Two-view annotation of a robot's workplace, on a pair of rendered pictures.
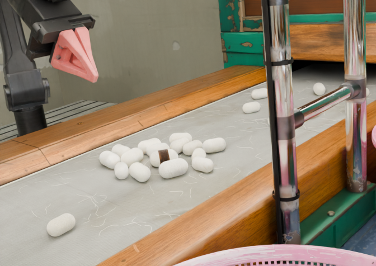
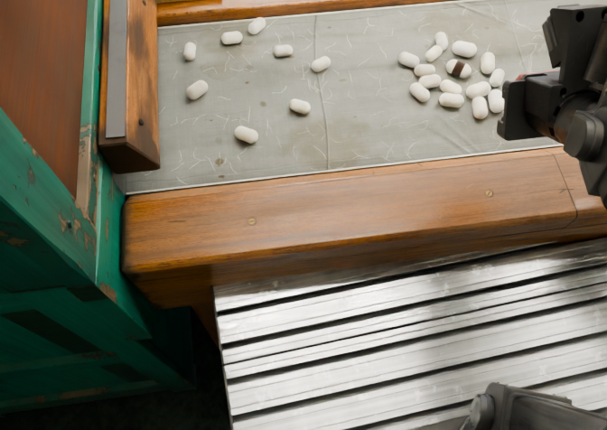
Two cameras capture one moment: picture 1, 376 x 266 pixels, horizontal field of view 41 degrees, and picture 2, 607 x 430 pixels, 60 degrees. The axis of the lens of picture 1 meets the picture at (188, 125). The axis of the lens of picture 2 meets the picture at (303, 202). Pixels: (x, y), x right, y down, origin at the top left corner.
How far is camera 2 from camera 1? 1.28 m
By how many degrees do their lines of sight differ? 95
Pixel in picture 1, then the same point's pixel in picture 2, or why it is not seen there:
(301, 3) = (74, 88)
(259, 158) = (393, 30)
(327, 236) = not seen: outside the picture
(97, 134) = (480, 159)
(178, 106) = (351, 173)
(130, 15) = not seen: outside the picture
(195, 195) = (468, 23)
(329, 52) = (154, 68)
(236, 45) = (107, 255)
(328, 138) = not seen: outside the picture
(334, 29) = (133, 46)
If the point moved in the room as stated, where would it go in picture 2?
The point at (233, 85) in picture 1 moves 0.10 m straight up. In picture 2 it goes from (233, 187) to (225, 146)
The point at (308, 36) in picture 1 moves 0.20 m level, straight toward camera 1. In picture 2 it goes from (139, 84) to (265, 14)
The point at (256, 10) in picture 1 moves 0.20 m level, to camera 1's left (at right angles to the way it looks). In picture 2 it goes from (72, 182) to (216, 294)
